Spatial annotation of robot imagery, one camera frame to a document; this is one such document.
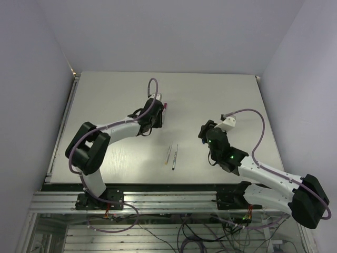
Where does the aluminium frame rail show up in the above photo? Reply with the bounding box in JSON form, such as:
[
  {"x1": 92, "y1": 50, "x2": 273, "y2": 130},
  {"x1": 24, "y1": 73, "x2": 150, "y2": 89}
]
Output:
[{"x1": 28, "y1": 191, "x2": 303, "y2": 214}]

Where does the magenta white pen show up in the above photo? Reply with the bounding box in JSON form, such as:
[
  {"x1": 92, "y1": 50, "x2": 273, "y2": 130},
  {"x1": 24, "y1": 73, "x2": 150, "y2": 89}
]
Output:
[{"x1": 162, "y1": 103, "x2": 167, "y2": 126}]

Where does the yellow white pen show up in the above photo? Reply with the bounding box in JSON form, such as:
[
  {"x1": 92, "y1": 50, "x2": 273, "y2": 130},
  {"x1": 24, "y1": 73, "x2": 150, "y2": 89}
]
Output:
[{"x1": 164, "y1": 143, "x2": 173, "y2": 165}]

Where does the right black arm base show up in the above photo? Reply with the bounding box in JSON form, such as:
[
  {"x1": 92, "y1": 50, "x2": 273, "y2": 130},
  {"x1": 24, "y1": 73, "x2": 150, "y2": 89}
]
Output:
[{"x1": 211, "y1": 181, "x2": 252, "y2": 210}]

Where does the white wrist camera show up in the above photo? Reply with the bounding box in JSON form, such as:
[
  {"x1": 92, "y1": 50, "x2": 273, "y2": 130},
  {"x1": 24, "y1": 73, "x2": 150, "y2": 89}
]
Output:
[
  {"x1": 149, "y1": 93, "x2": 162, "y2": 102},
  {"x1": 215, "y1": 115, "x2": 236, "y2": 132}
]

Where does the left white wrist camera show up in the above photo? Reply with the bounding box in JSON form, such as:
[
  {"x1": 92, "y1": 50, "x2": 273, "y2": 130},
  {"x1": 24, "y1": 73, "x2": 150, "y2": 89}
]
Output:
[{"x1": 149, "y1": 93, "x2": 162, "y2": 102}]

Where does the blue white pen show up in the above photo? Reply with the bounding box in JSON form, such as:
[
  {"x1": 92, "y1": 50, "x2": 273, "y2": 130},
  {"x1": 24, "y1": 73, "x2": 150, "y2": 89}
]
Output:
[{"x1": 172, "y1": 144, "x2": 179, "y2": 171}]

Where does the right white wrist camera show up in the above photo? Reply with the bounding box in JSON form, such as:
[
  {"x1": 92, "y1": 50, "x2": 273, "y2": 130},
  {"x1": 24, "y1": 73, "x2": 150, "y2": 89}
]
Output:
[{"x1": 215, "y1": 115, "x2": 236, "y2": 132}]

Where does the cable bundle under table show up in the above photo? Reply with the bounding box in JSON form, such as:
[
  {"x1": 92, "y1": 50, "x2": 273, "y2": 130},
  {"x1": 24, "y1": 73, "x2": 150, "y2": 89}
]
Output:
[{"x1": 86, "y1": 208, "x2": 290, "y2": 253}]

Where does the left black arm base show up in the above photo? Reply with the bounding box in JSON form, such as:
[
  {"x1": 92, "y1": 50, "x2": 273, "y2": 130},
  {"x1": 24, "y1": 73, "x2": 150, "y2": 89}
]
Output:
[{"x1": 75, "y1": 188, "x2": 124, "y2": 211}]

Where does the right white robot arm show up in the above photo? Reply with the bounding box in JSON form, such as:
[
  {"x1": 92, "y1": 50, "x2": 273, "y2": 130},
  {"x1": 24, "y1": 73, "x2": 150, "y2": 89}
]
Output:
[{"x1": 198, "y1": 120, "x2": 330, "y2": 229}]

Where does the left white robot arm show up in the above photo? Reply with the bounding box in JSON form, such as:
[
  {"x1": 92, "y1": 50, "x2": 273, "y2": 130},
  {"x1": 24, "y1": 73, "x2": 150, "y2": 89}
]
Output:
[{"x1": 65, "y1": 98, "x2": 165, "y2": 209}]

